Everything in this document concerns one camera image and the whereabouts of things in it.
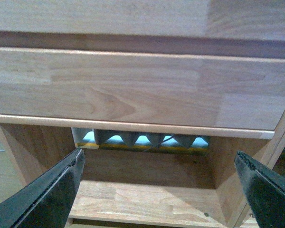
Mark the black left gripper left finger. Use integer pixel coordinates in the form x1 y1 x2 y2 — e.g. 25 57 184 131
0 149 85 228

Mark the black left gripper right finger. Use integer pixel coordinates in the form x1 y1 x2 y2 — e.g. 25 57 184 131
234 151 285 228

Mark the left wooden shelf unit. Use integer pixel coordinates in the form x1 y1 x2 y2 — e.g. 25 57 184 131
0 0 285 228

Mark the grey acoustic foam panel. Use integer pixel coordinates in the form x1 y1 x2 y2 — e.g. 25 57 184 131
71 127 210 154

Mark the lower left wooden drawer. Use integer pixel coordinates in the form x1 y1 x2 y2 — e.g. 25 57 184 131
0 47 285 130

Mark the wooden drawer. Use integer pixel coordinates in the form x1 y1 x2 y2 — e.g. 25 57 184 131
0 47 285 130
0 0 285 41

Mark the upper left wooden drawer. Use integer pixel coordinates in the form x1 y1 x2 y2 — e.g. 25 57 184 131
0 0 285 41

